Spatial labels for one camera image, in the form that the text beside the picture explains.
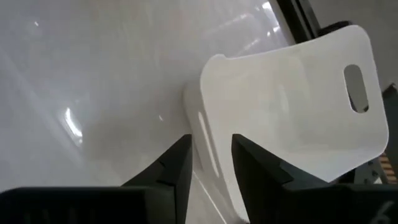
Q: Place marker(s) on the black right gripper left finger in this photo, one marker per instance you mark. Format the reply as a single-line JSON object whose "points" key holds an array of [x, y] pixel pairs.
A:
{"points": [[177, 168]]}

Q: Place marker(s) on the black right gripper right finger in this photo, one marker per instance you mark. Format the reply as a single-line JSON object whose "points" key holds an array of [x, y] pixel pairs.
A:
{"points": [[255, 180]]}

